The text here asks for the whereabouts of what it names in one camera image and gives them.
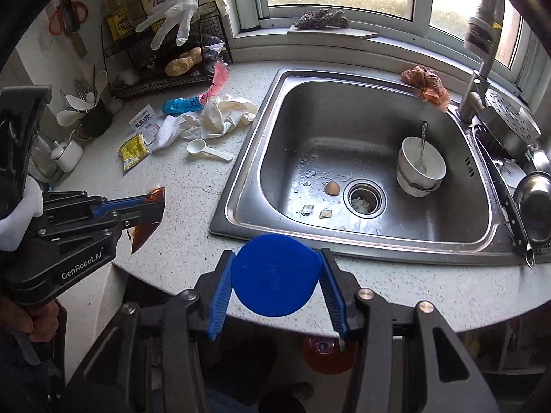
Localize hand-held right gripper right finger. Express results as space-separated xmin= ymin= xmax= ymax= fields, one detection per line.
xmin=319 ymin=247 xmax=500 ymax=413

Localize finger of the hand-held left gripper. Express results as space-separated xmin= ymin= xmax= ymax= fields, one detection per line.
xmin=43 ymin=192 xmax=150 ymax=221
xmin=44 ymin=201 xmax=165 ymax=247

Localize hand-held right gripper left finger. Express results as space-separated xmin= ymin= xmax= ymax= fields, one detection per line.
xmin=64 ymin=250 xmax=237 ymax=413

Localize orange plastic wrapper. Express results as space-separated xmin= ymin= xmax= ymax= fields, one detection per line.
xmin=127 ymin=186 xmax=166 ymax=255

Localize yellow seasoning packet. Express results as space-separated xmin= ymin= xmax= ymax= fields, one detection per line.
xmin=118 ymin=133 xmax=151 ymax=173

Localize red plastic bucket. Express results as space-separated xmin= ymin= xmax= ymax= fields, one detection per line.
xmin=301 ymin=335 xmax=358 ymax=376

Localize blue round lid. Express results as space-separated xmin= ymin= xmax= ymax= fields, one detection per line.
xmin=230 ymin=233 xmax=323 ymax=318

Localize blue snack packet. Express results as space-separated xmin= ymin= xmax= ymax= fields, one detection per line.
xmin=162 ymin=97 xmax=206 ymax=116

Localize pink plastic bag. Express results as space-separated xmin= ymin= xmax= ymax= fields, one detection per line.
xmin=200 ymin=60 xmax=230 ymax=104

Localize person's left hand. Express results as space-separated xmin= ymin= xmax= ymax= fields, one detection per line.
xmin=0 ymin=297 xmax=61 ymax=345

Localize white printed sachet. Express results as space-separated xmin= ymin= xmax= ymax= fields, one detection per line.
xmin=128 ymin=104 xmax=161 ymax=144

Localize black utensil cup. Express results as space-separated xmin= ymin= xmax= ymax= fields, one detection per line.
xmin=77 ymin=99 xmax=115 ymax=140

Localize white cloth glove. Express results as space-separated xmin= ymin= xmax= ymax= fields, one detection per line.
xmin=148 ymin=114 xmax=192 ymax=152

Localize glass jar with green base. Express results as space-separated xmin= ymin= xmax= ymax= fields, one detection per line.
xmin=28 ymin=135 xmax=65 ymax=186

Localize white measuring spoon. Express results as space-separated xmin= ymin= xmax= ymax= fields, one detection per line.
xmin=187 ymin=139 xmax=235 ymax=163

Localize garlic bulbs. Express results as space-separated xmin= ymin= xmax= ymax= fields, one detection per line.
xmin=115 ymin=68 xmax=141 ymax=87

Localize crumpled cream rubber glove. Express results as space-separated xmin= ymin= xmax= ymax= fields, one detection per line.
xmin=181 ymin=94 xmax=259 ymax=140

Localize white ceramic bowl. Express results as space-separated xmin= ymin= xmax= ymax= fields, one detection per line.
xmin=396 ymin=168 xmax=444 ymax=198
xmin=398 ymin=136 xmax=447 ymax=181

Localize ginger root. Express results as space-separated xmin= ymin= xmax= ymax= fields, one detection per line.
xmin=165 ymin=47 xmax=205 ymax=76

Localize stainless steel sink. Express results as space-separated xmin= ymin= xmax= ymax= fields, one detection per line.
xmin=209 ymin=67 xmax=551 ymax=266

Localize dark mesh bag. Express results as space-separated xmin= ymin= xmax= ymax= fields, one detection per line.
xmin=198 ymin=33 xmax=227 ymax=74

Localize yellow label oil bottle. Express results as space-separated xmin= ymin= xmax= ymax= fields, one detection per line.
xmin=105 ymin=0 xmax=136 ymax=44

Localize metal spoon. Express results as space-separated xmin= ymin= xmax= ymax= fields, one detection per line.
xmin=414 ymin=121 xmax=429 ymax=175

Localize slim glass condiment bottle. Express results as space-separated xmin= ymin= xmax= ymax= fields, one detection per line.
xmin=99 ymin=0 xmax=113 ymax=41

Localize clear disposable glove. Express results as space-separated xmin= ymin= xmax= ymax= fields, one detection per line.
xmin=135 ymin=0 xmax=199 ymax=50

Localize steel pot lid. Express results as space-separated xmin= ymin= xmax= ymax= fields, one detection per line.
xmin=491 ymin=157 xmax=528 ymax=190

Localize stainless steel bowl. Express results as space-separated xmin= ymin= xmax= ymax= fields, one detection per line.
xmin=512 ymin=171 xmax=551 ymax=246

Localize orange dish cloth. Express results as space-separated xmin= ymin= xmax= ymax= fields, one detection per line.
xmin=400 ymin=65 xmax=450 ymax=110

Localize steel steamer pan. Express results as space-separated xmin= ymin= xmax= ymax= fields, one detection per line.
xmin=474 ymin=88 xmax=542 ymax=160

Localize dried plant bundle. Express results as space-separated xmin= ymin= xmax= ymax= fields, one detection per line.
xmin=294 ymin=9 xmax=349 ymax=31

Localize steel kitchen faucet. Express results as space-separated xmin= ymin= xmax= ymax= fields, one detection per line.
xmin=455 ymin=0 xmax=504 ymax=123

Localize black wire rack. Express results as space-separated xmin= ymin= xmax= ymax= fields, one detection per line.
xmin=101 ymin=0 xmax=233 ymax=99

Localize wooden handled knife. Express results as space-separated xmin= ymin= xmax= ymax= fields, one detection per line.
xmin=69 ymin=30 xmax=89 ymax=59

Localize black handled kitchen knife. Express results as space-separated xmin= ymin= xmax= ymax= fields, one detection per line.
xmin=471 ymin=129 xmax=537 ymax=269

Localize red handled scissors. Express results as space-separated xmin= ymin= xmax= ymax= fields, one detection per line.
xmin=47 ymin=0 xmax=89 ymax=35

